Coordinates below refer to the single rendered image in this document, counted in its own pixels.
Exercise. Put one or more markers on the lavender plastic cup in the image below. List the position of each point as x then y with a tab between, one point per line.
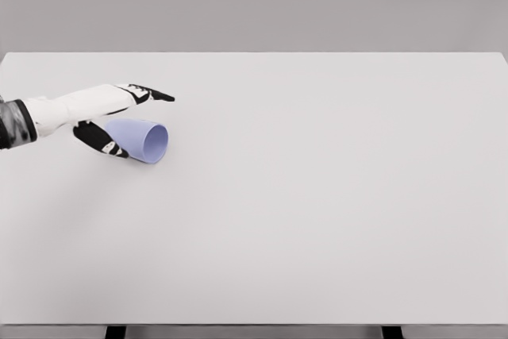
131	136

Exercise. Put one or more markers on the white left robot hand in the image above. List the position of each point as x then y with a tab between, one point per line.
99	101

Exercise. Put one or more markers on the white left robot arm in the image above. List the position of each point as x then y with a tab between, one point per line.
43	116

